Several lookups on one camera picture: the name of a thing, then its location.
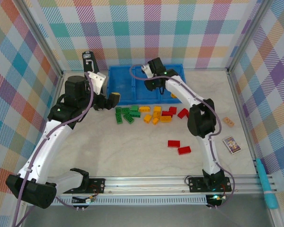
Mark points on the aluminium frame post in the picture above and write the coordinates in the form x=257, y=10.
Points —
x=248, y=35
x=41, y=35

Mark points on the purple playing card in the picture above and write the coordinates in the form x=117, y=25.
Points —
x=232, y=145

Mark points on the yellow round lego piece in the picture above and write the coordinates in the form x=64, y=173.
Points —
x=174, y=95

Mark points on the orange long lego brick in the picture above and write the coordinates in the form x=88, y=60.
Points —
x=165, y=119

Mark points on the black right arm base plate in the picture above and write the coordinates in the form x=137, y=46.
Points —
x=196, y=184

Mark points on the grey metal sheet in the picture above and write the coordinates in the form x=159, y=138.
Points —
x=144, y=216

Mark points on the black mini briefcase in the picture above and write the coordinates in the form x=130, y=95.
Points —
x=90, y=61

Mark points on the yellow long rounded lego brick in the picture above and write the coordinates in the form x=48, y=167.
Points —
x=144, y=109

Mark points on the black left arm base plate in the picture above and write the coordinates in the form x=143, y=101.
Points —
x=95, y=185

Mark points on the aluminium side rail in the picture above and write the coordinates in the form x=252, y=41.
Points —
x=240, y=108
x=59, y=81

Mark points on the blue three-compartment plastic bin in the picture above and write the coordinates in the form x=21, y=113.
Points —
x=123, y=82

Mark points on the tan lego brick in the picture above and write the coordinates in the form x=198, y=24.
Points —
x=228, y=121

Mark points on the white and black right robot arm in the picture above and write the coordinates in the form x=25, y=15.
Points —
x=204, y=151

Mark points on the aluminium mounting rail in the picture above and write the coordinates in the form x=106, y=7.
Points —
x=144, y=184

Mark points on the green lego brick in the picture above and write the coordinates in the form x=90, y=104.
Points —
x=118, y=118
x=134, y=108
x=128, y=118
x=125, y=110
x=135, y=114
x=118, y=110

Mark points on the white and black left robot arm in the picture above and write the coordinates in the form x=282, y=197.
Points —
x=49, y=142

